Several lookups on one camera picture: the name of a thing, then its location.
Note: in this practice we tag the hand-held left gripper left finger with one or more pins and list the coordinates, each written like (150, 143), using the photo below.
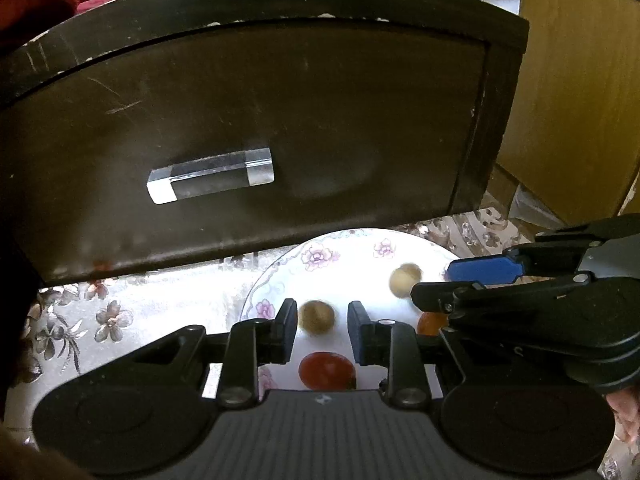
(286, 330)

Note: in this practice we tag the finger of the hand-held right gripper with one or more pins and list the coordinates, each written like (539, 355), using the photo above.
(440, 297)
(482, 268)

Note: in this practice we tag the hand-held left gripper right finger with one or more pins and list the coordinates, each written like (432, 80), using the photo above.
(356, 332)

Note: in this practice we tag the orange tangerine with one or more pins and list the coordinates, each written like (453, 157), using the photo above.
(430, 325)

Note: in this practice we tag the brown longan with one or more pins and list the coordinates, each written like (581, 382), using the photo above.
(406, 280)
(316, 316)

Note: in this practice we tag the red tomato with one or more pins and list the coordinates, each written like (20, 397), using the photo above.
(327, 370)

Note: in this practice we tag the white floral rimmed plate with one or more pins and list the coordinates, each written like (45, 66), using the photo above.
(350, 270)

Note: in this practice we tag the person's right hand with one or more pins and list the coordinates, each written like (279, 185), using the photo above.
(627, 415)

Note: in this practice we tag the floral embroidered cloth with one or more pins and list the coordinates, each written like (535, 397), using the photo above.
(150, 310)

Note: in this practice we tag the wooden wardrobe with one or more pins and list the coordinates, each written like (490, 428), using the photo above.
(575, 100)

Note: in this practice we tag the red fleece blanket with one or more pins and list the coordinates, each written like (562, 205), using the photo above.
(30, 15)

